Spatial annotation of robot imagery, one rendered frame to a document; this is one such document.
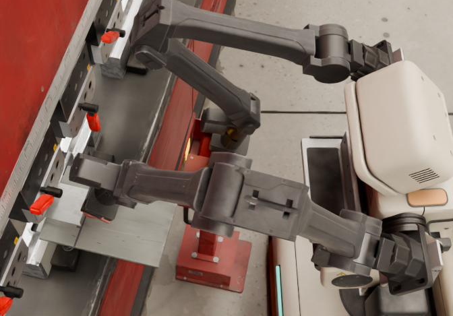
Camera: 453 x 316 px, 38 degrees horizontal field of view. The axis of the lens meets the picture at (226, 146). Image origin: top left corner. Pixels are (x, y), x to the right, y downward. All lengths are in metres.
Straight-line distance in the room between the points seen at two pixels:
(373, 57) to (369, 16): 1.76
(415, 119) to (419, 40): 2.00
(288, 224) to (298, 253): 1.37
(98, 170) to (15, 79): 0.26
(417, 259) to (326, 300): 0.97
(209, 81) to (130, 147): 0.32
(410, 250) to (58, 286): 0.78
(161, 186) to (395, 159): 0.41
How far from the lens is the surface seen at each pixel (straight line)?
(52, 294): 1.55
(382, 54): 1.45
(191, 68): 1.42
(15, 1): 1.04
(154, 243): 1.42
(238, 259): 2.47
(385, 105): 1.21
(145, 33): 1.30
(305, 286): 2.18
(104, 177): 1.25
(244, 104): 1.55
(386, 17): 3.20
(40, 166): 1.28
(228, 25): 1.31
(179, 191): 0.96
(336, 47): 1.37
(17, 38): 1.07
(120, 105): 1.74
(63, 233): 1.46
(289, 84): 2.87
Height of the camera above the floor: 2.33
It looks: 61 degrees down
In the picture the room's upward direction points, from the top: 6 degrees clockwise
